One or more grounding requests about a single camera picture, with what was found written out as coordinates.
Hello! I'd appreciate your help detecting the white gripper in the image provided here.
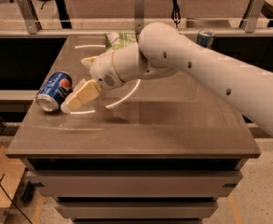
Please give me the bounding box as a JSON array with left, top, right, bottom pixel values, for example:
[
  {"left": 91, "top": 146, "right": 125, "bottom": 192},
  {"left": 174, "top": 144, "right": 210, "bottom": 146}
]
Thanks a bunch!
[{"left": 61, "top": 50, "right": 125, "bottom": 113}]

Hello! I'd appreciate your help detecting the blue pepsi can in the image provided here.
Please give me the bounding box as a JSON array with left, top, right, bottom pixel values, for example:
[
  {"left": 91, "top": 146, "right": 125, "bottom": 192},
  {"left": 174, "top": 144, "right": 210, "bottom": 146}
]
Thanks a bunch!
[{"left": 35, "top": 71, "right": 72, "bottom": 112}]

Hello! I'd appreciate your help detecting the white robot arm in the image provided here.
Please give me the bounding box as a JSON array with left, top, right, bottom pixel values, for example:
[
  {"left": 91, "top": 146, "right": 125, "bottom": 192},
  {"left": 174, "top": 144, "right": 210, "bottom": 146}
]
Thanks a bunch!
[{"left": 61, "top": 22, "right": 273, "bottom": 137}]

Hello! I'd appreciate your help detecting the red bull can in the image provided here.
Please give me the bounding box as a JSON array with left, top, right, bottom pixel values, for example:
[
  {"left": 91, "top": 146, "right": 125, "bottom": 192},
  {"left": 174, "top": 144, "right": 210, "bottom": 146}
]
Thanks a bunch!
[{"left": 196, "top": 29, "right": 214, "bottom": 48}]

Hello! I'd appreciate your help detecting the green chip bag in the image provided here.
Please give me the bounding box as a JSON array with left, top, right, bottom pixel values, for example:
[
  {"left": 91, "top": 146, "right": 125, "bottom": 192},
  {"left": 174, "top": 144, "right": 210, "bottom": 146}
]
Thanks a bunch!
[{"left": 104, "top": 32, "right": 137, "bottom": 50}]

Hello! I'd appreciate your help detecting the left metal bracket post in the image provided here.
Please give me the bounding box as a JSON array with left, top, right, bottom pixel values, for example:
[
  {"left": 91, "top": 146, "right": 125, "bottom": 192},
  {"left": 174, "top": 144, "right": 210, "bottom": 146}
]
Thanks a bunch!
[{"left": 16, "top": 0, "right": 41, "bottom": 35}]

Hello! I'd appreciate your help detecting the metal bracket post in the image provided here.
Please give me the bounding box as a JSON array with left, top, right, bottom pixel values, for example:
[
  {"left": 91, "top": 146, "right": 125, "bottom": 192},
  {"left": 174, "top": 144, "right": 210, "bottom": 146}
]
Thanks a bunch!
[
  {"left": 242, "top": 0, "right": 266, "bottom": 33},
  {"left": 134, "top": 0, "right": 144, "bottom": 34},
  {"left": 16, "top": 0, "right": 41, "bottom": 35}
]

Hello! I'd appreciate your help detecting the middle metal bracket post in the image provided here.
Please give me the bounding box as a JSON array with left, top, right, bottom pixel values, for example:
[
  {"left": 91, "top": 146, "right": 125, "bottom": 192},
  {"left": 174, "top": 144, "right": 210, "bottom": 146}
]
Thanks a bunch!
[{"left": 134, "top": 0, "right": 144, "bottom": 34}]

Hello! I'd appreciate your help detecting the black hanging cable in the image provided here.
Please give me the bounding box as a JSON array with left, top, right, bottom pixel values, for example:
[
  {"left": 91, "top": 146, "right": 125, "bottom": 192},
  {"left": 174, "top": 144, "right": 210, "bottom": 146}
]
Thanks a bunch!
[{"left": 170, "top": 0, "right": 182, "bottom": 29}]

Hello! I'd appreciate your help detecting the black floor cable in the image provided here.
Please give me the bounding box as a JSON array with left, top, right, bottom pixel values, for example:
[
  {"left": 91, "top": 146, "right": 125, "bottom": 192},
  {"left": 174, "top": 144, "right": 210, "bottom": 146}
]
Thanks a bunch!
[{"left": 0, "top": 161, "right": 34, "bottom": 224}]

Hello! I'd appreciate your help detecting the right metal bracket post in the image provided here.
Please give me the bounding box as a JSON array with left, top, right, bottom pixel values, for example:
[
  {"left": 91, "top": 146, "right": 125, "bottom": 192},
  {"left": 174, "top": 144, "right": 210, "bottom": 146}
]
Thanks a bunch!
[{"left": 242, "top": 0, "right": 266, "bottom": 33}]

